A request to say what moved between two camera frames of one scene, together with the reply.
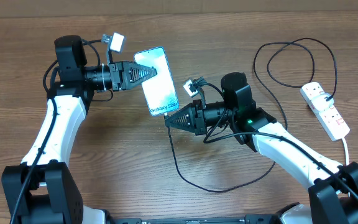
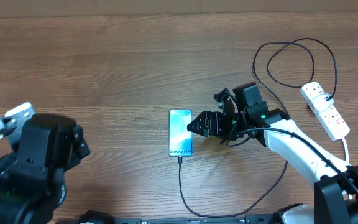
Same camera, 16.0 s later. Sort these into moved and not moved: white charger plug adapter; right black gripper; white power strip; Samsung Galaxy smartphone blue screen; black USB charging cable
Moved: right black gripper; black USB charging cable; Samsung Galaxy smartphone blue screen
Not moved: white charger plug adapter; white power strip
